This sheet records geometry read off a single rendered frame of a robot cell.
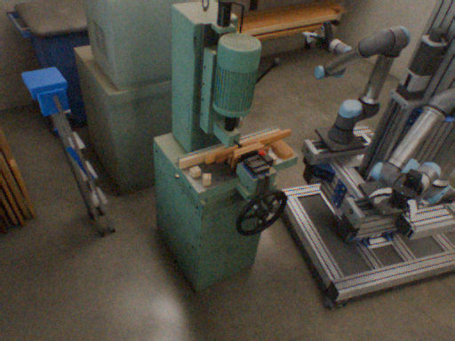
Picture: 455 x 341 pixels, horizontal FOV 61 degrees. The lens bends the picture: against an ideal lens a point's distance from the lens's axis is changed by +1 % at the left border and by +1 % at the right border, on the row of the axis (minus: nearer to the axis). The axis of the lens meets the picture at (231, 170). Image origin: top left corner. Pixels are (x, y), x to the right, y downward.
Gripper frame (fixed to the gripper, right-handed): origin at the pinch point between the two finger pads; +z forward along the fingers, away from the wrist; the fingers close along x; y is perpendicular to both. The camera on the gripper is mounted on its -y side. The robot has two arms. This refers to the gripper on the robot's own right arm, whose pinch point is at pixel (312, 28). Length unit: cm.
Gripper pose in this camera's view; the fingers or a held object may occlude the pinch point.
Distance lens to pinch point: 263.2
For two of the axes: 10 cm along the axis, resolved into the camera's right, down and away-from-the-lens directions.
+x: 8.4, -4.0, 3.6
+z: -5.4, -6.1, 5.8
